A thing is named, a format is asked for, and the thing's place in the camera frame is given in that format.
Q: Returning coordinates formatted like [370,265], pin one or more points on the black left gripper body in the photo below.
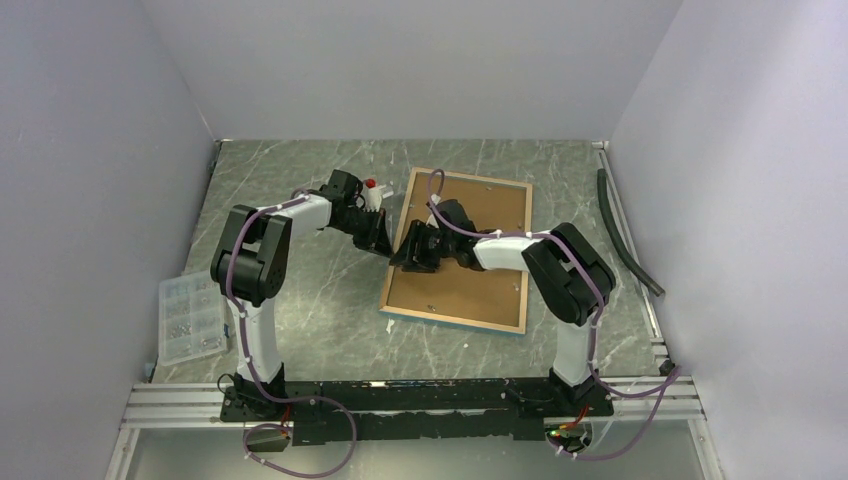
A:
[363,226]

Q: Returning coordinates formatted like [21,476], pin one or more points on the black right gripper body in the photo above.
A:
[434,247]

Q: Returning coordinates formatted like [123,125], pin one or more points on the blue wooden picture frame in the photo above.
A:
[450,321]

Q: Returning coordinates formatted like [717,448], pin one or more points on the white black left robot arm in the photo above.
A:
[252,255]

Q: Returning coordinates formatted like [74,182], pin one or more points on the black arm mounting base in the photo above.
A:
[331,411]

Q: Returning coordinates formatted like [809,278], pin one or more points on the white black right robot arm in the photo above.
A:
[572,278]

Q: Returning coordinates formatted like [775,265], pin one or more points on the clear plastic screw box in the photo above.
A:
[192,320]

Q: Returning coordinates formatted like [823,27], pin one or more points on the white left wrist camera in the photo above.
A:
[375,194]

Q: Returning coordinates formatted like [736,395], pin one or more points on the aluminium extrusion rail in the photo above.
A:
[199,405]

